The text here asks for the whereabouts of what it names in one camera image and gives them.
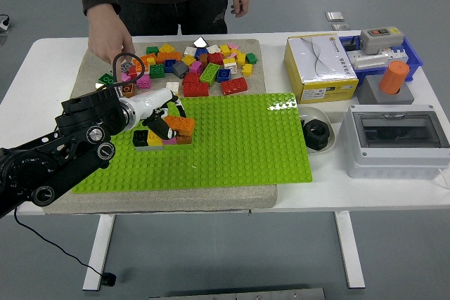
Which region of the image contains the person's left hand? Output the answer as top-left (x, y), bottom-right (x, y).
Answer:
top-left (230, 0), bottom-right (252, 18)

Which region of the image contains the person's right hand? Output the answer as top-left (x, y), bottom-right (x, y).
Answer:
top-left (86, 3), bottom-right (136, 66)

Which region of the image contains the white bowl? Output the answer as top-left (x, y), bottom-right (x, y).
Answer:
top-left (297, 105), bottom-right (338, 155)

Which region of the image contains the green studded baseplate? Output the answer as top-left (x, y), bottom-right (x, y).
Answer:
top-left (72, 92), bottom-right (313, 195)

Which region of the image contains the grey square block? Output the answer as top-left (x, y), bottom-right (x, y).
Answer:
top-left (357, 75), bottom-right (416, 105)

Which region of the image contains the large black hex nut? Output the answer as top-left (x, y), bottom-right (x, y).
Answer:
top-left (302, 119), bottom-right (330, 150)

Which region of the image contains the dark grey building brick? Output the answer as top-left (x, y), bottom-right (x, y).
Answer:
top-left (172, 60), bottom-right (190, 79)

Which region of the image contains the blue plastic bin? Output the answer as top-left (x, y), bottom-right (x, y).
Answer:
top-left (339, 34), bottom-right (425, 85)

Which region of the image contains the white terminal block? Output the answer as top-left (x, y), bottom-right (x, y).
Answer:
top-left (346, 50), bottom-right (390, 71)

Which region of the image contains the yellow and white cardboard box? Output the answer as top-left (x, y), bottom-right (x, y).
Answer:
top-left (283, 34), bottom-right (360, 105)

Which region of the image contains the red long building brick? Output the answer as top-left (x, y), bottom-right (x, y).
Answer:
top-left (220, 77), bottom-right (249, 96)
top-left (182, 81), bottom-right (210, 98)

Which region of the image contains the orange long building brick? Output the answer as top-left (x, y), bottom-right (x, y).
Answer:
top-left (164, 115), bottom-right (195, 138)
top-left (135, 53), bottom-right (158, 65)
top-left (156, 51), bottom-right (182, 64)

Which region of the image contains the black power adapter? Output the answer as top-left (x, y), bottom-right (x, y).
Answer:
top-left (342, 38), bottom-right (363, 53)

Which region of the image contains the black square building brick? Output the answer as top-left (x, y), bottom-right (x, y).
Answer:
top-left (132, 129), bottom-right (150, 148)

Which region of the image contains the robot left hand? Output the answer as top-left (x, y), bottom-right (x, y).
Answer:
top-left (130, 87), bottom-right (188, 141)

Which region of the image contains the grey-brown mat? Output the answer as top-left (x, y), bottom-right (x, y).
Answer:
top-left (37, 39), bottom-right (278, 215)

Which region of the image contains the thin black cable with plug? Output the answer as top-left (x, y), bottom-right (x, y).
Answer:
top-left (13, 207), bottom-right (117, 287)

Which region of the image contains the grey enclosure with clear lid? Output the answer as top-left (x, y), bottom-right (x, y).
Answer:
top-left (340, 104), bottom-right (450, 179)

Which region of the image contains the white table leg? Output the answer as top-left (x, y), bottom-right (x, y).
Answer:
top-left (333, 211), bottom-right (366, 289)
top-left (82, 214), bottom-right (116, 292)

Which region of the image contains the dark green long building brick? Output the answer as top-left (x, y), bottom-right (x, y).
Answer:
top-left (98, 72), bottom-right (117, 87)

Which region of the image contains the grey metal plate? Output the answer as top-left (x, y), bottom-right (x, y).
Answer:
top-left (149, 287), bottom-right (326, 300)

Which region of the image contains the orange cylinder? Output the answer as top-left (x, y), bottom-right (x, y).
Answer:
top-left (378, 60), bottom-right (411, 96)

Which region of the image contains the grey push-button switch box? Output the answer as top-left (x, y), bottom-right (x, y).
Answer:
top-left (359, 26), bottom-right (404, 56)

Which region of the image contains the white and blue circuit breaker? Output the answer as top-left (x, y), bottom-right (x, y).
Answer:
top-left (386, 46), bottom-right (411, 65)

